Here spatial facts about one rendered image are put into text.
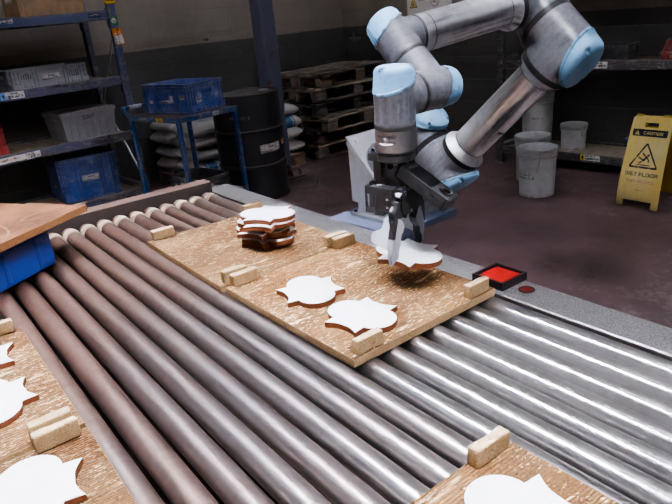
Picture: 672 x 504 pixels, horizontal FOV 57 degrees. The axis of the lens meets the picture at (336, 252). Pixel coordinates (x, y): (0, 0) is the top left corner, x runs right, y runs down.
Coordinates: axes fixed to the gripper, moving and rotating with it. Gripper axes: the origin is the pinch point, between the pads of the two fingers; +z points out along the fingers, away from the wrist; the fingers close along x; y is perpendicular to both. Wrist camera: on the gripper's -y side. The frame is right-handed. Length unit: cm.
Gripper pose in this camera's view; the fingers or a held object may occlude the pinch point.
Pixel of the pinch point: (408, 253)
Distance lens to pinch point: 121.4
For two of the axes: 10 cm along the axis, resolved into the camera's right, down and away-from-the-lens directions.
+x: -5.8, 3.6, -7.3
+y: -8.1, -1.7, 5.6
